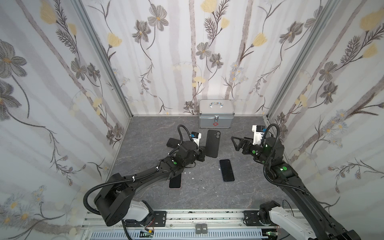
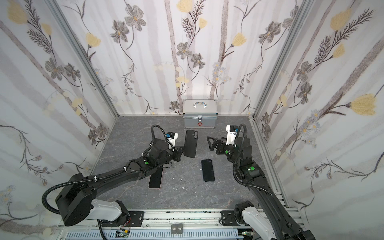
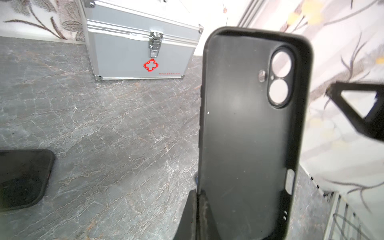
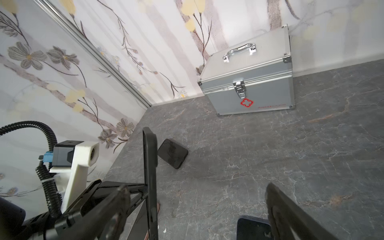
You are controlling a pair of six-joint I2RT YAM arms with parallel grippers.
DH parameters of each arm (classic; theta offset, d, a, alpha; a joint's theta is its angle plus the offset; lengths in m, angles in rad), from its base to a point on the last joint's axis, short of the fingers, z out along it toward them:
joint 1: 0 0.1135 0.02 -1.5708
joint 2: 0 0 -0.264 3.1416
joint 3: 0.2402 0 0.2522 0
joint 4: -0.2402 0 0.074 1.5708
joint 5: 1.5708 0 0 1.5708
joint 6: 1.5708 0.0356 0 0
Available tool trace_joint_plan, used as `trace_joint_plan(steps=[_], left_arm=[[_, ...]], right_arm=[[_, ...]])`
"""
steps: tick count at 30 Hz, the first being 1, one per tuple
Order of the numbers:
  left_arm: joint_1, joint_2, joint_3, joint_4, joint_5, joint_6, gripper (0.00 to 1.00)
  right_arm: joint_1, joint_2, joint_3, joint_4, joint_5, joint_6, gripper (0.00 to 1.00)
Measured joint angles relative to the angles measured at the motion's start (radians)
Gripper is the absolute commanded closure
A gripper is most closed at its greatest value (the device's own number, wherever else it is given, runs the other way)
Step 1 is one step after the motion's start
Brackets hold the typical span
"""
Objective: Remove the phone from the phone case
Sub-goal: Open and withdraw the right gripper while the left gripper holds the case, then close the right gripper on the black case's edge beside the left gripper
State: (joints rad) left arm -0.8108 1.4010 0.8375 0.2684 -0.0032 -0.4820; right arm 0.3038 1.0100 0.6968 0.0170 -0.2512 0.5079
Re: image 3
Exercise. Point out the silver aluminium first aid case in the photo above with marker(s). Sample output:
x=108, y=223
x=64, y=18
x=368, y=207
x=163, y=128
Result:
x=139, y=40

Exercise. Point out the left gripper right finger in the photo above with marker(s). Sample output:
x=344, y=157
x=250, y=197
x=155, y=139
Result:
x=207, y=227

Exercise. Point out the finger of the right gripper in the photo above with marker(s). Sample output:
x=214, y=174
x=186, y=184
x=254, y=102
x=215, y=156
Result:
x=363, y=106

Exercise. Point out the black phone far left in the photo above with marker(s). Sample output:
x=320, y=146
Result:
x=24, y=177

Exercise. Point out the black phone case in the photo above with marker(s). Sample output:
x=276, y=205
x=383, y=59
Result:
x=254, y=95

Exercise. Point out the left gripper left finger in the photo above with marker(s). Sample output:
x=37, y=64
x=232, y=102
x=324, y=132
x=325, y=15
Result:
x=187, y=229

